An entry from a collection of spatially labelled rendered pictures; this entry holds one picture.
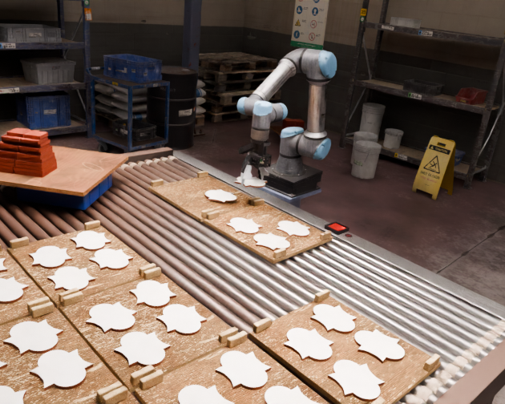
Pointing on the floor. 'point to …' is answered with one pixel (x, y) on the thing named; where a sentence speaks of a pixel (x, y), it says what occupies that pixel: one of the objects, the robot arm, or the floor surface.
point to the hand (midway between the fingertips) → (251, 181)
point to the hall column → (191, 40)
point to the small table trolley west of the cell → (128, 116)
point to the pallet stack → (231, 82)
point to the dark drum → (175, 132)
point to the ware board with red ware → (288, 125)
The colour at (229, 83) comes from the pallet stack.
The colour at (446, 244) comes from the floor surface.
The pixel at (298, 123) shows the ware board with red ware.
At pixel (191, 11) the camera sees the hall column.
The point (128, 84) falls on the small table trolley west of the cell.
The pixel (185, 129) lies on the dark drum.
